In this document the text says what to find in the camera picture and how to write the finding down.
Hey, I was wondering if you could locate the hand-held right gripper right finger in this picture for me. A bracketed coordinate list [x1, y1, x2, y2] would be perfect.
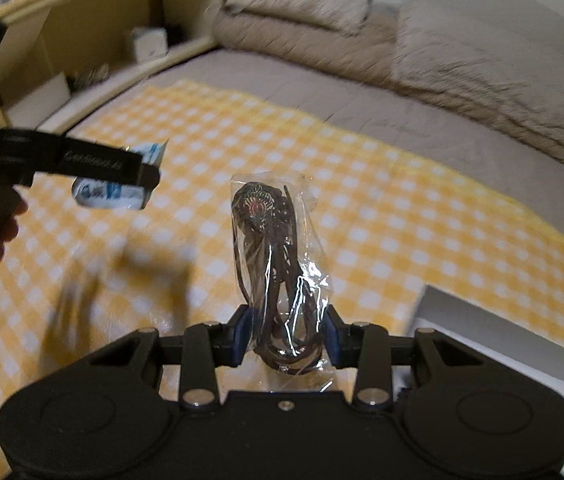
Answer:
[324, 305, 464, 410]

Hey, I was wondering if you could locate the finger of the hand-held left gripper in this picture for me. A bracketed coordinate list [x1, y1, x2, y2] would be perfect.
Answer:
[127, 147, 162, 192]

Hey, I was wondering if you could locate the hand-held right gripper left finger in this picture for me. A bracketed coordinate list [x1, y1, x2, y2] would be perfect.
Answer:
[87, 307, 255, 410]

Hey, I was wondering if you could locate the light blue white packet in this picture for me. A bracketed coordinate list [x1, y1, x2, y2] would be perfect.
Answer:
[71, 140, 171, 212]

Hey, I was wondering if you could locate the bagged brown cord necklace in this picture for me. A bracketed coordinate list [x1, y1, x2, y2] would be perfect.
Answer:
[228, 171, 339, 392]

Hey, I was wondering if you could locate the white flat board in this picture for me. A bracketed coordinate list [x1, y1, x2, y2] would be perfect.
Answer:
[1, 72, 71, 127]

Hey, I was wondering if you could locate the patterned cloth bundle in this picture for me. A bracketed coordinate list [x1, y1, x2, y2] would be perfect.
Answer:
[71, 64, 111, 92]

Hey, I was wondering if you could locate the white tissue box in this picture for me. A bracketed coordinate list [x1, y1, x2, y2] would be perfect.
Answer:
[129, 27, 169, 62]

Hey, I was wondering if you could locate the yellow checked mat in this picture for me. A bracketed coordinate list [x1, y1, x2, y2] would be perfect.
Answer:
[0, 79, 564, 463]

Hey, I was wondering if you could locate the wooden bedside shelf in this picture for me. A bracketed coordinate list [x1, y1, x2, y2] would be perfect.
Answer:
[0, 0, 226, 134]

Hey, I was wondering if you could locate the grey sheeted bed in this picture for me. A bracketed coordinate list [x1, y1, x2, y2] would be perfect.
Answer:
[37, 44, 564, 243]

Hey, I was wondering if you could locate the large beige quilted pillow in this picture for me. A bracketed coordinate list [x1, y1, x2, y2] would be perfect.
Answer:
[391, 0, 564, 116]

